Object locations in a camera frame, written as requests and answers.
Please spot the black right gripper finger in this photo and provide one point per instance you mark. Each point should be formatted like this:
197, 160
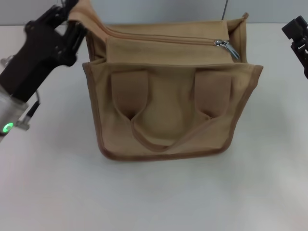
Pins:
297, 27
303, 55

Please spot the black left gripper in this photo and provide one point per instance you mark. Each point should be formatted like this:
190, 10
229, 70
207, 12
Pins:
33, 65

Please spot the silver metal zipper pull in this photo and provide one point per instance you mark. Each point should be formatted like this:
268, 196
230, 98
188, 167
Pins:
232, 50

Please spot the khaki canvas food bag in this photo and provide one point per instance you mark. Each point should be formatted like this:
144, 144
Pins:
168, 115

